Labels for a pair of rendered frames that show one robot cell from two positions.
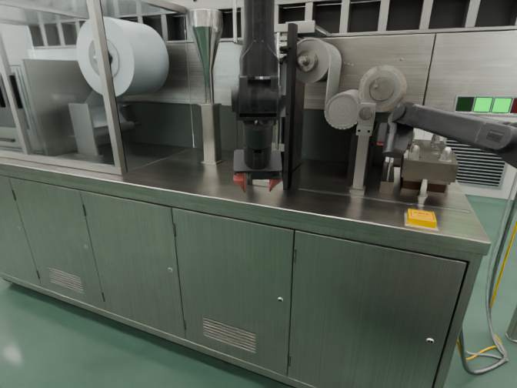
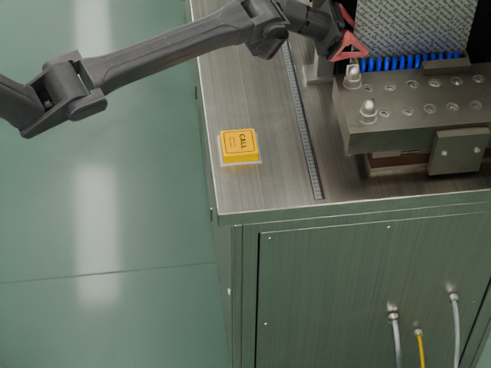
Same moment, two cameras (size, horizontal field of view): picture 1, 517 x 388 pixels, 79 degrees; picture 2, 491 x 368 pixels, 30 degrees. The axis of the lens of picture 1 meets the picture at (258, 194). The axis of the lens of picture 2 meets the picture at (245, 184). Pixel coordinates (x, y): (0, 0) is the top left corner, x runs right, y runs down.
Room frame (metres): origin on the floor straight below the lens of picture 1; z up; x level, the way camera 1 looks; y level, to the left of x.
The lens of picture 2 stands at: (0.20, -1.54, 2.27)
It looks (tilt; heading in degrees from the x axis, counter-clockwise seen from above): 50 degrees down; 60
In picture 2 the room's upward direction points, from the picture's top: 1 degrees clockwise
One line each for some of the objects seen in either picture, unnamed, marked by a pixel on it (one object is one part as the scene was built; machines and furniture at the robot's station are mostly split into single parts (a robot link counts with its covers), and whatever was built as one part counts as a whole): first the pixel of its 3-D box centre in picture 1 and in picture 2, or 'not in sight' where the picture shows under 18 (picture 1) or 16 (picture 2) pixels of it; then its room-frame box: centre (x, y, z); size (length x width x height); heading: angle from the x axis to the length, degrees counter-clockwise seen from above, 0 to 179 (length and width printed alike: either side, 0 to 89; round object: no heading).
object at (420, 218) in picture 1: (421, 218); (239, 145); (0.81, -0.46, 0.91); 0.07 x 0.07 x 0.02; 68
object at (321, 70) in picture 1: (317, 62); not in sight; (1.30, -0.23, 1.33); 0.25 x 0.14 x 0.14; 158
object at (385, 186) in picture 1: (387, 175); not in sight; (1.17, -0.51, 0.92); 0.28 x 0.04 x 0.04; 158
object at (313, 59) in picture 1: (307, 61); not in sight; (1.16, -0.17, 1.33); 0.06 x 0.06 x 0.06; 68
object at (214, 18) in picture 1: (205, 20); not in sight; (1.46, 0.22, 1.50); 0.14 x 0.14 x 0.06
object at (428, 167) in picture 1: (424, 156); (440, 105); (1.16, -0.63, 1.00); 0.40 x 0.16 x 0.06; 158
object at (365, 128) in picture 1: (361, 149); (321, 21); (1.06, -0.36, 1.05); 0.06 x 0.05 x 0.31; 158
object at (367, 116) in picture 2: (446, 153); (368, 109); (1.00, -0.61, 1.05); 0.04 x 0.04 x 0.04
